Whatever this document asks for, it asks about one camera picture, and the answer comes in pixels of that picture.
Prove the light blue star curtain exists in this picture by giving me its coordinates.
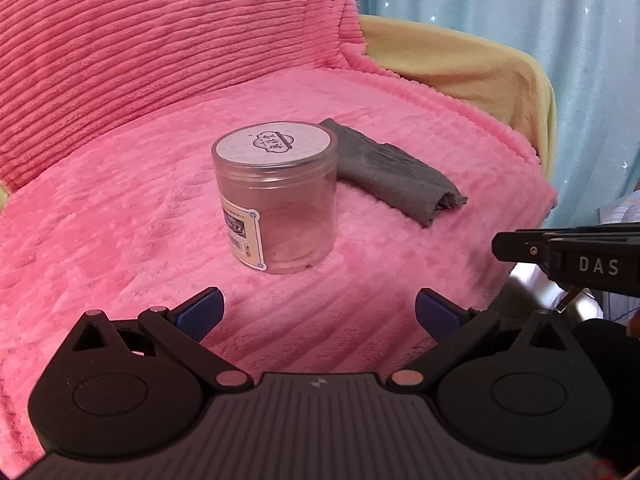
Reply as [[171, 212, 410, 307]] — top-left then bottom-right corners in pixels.
[[350, 0, 640, 233]]

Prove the clear plastic jar white lid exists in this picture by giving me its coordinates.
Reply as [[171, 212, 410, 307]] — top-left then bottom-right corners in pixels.
[[210, 121, 340, 275]]

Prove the yellow sofa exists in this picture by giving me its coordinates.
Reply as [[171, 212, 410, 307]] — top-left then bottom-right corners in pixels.
[[357, 14, 558, 186]]

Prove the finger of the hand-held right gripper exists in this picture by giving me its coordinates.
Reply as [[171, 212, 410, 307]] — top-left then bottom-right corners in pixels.
[[492, 228, 553, 264]]

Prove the grey cleaning cloth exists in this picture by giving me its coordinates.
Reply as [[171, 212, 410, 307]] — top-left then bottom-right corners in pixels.
[[318, 118, 468, 229]]

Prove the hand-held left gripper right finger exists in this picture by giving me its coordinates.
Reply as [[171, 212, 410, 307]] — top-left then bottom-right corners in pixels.
[[387, 288, 568, 393]]

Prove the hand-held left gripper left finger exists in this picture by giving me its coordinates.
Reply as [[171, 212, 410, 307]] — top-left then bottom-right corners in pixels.
[[72, 287, 253, 393]]

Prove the pink ribbed blanket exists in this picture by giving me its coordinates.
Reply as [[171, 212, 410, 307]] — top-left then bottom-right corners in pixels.
[[0, 0, 558, 480]]

